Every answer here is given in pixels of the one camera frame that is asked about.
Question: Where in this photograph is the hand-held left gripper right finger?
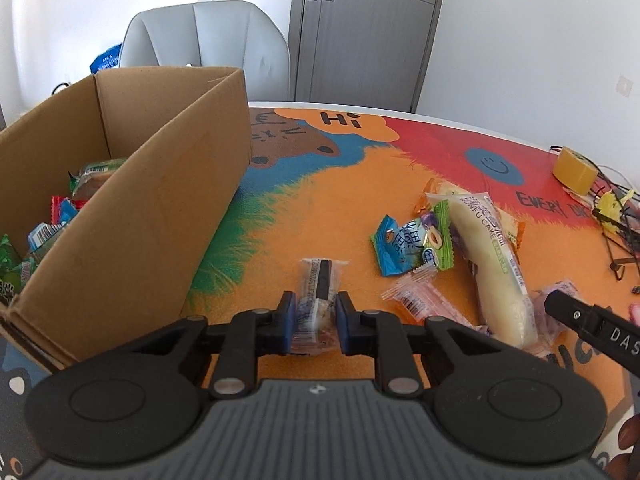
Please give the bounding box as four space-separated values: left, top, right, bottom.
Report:
334 290 532 397

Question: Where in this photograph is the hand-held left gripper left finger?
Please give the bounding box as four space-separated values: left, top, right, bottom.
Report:
117 290 301 397

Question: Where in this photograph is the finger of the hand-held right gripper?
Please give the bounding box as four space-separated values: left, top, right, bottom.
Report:
543 289 602 335

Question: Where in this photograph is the clear tray cake packet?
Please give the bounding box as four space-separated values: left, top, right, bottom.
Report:
530 282 583 358

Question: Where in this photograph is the small clear dark-striped packet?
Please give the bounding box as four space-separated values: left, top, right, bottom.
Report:
290 257 349 356

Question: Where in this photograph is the brown cardboard box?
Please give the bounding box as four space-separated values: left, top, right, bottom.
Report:
0 66 253 373

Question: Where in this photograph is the clear teal-striped cracker packet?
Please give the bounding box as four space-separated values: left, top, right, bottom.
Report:
70 157 128 198

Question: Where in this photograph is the red snack packet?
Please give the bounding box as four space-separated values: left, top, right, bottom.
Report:
50 195 91 226

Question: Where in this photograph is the blue barcode snack packet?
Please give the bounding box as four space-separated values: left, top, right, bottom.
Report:
27 220 73 256

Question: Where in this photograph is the green red-label snack packet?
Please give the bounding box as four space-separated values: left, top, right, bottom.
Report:
17 257 41 291

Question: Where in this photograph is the dark green snack packet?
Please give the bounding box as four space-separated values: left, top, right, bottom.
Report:
0 234 23 306

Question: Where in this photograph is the pink clear snack packet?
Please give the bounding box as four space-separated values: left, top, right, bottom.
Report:
381 275 483 328

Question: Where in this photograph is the long white cake packet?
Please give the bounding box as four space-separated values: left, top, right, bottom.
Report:
432 191 540 348

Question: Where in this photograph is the blue green snack packet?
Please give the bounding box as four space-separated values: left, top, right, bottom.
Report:
370 214 436 277

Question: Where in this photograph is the yellow orange snack packet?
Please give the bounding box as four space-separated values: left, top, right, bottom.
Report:
414 179 526 263

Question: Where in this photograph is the colourful cat printed table mat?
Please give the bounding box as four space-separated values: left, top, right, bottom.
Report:
0 101 640 480

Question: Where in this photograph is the plum print snack packet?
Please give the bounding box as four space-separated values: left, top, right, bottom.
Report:
420 200 455 272

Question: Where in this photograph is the yellow tape roll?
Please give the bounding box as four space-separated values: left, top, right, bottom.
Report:
552 146 598 195

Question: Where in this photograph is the grey door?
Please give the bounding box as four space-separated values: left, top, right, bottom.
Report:
287 0 448 113

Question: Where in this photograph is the grey upholstered chair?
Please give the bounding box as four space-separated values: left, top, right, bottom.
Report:
120 1 292 102

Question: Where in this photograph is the blue plastic bag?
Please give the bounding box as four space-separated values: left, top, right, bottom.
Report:
90 42 123 73

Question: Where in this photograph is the black wire rack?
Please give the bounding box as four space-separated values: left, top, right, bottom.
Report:
550 146 640 295

